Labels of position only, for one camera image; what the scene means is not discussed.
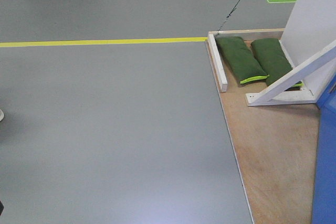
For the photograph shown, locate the blue door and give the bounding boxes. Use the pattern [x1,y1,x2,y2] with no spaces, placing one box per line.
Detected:
[311,79,335,223]

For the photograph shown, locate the yellow floor tape line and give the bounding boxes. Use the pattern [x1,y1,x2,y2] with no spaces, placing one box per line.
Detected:
[1,37,207,48]

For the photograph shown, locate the left green sandbag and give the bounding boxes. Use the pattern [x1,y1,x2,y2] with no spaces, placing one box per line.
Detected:
[215,36,269,84]

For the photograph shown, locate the green sandbag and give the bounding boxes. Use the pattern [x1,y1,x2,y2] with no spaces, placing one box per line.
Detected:
[251,38,292,86]
[215,36,269,84]

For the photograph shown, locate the right green sandbag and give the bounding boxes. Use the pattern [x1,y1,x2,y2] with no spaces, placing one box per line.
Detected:
[251,38,292,86]

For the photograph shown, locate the wooden plywood platform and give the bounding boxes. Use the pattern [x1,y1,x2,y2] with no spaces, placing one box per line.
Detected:
[204,28,321,224]

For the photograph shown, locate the white left sneaker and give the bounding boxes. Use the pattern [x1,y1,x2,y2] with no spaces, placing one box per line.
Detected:
[0,109,4,121]

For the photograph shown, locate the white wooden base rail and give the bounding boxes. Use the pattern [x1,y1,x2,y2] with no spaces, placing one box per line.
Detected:
[207,31,228,92]

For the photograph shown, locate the dark tensioned cord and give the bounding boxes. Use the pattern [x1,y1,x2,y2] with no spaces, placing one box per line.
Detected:
[217,0,260,32]

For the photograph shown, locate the white wall panel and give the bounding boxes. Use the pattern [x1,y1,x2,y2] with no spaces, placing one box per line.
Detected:
[280,0,336,96]

